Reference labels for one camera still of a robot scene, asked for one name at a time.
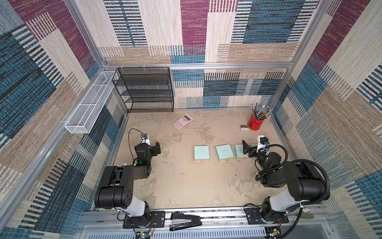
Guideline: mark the white tape dispenser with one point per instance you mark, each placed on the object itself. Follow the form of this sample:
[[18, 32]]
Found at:
[[245, 127]]

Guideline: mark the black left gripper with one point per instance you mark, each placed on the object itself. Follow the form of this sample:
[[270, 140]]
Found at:
[[155, 152]]

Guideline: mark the white mesh wall basket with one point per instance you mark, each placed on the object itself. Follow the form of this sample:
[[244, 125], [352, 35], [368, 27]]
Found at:
[[90, 107]]

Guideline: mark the black wire shelf rack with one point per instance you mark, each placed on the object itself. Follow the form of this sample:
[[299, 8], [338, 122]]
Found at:
[[145, 89]]

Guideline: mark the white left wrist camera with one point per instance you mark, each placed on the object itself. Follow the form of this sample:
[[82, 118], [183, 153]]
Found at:
[[145, 138]]

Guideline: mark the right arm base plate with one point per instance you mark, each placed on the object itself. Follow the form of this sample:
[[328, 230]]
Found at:
[[257, 216]]

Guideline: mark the red pencil cup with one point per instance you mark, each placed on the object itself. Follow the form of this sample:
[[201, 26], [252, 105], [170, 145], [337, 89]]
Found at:
[[254, 123]]

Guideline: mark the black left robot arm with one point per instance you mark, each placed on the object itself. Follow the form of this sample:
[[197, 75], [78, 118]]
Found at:
[[115, 190]]

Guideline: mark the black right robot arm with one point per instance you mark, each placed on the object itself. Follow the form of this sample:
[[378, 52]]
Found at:
[[306, 181]]

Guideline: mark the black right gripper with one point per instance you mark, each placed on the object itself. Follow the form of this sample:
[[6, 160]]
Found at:
[[250, 150]]

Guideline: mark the pink calculator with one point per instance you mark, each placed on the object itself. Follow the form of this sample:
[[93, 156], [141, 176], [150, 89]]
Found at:
[[183, 121]]

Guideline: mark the black stapler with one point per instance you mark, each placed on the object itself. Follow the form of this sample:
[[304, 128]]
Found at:
[[184, 221]]

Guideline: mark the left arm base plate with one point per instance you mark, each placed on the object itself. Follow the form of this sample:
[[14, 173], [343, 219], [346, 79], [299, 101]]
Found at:
[[154, 219]]

